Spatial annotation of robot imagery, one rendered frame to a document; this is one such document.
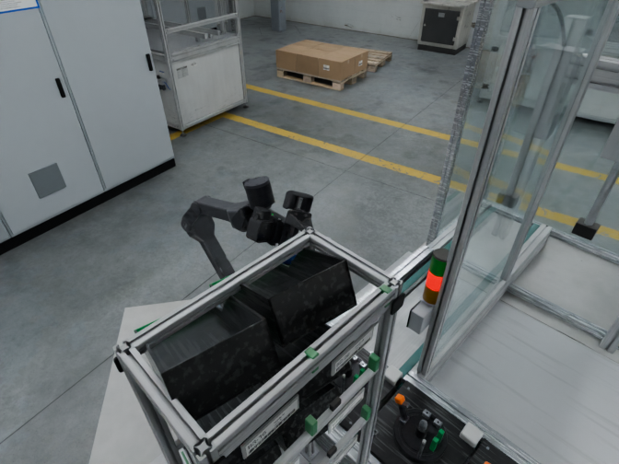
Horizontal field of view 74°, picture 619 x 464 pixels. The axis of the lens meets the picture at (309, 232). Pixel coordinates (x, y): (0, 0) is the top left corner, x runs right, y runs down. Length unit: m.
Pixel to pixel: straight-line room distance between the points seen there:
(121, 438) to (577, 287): 1.76
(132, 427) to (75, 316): 1.76
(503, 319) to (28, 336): 2.69
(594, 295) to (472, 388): 0.74
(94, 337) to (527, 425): 2.38
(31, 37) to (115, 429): 2.80
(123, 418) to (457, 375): 1.07
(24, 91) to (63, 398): 2.09
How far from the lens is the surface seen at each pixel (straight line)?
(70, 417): 2.66
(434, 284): 1.10
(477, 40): 1.57
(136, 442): 1.44
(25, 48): 3.61
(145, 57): 4.09
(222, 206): 1.06
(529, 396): 1.58
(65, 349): 2.97
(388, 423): 1.27
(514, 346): 1.69
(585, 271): 2.14
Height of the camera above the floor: 2.08
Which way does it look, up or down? 38 degrees down
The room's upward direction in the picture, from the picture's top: straight up
